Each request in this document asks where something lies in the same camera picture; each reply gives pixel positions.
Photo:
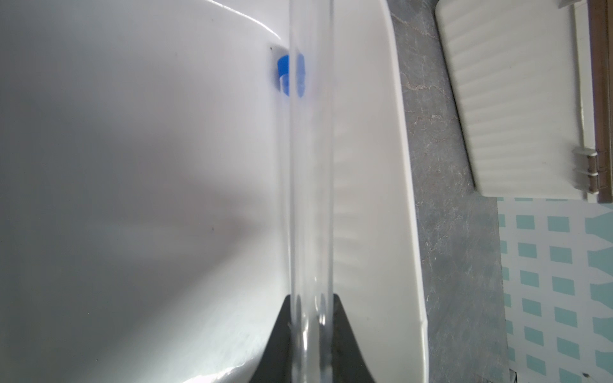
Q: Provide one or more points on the test tube blue cap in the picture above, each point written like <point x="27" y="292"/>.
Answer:
<point x="311" y="92"/>
<point x="283" y="67"/>

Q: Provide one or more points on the white plastic tray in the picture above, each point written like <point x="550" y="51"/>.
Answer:
<point x="144" y="191"/>

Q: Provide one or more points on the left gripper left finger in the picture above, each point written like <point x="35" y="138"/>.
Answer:
<point x="276" y="361"/>

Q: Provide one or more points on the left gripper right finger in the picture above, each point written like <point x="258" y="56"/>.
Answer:
<point x="348" y="365"/>

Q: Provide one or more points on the brown lid storage box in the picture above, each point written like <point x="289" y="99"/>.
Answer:
<point x="532" y="82"/>

